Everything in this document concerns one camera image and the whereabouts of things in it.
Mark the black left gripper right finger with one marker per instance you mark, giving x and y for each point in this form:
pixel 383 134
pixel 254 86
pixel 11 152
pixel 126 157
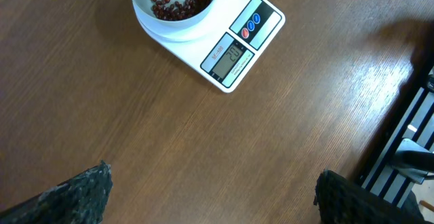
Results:
pixel 342 201

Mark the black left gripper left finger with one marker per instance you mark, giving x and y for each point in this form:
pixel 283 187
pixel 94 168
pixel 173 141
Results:
pixel 81 199

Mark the white digital kitchen scale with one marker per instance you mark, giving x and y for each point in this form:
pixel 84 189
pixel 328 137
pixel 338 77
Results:
pixel 226 43

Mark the black metal rack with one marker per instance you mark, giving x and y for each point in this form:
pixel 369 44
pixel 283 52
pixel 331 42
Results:
pixel 412 119

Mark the white plastic bowl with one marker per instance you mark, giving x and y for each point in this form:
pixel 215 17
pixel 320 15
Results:
pixel 174 0

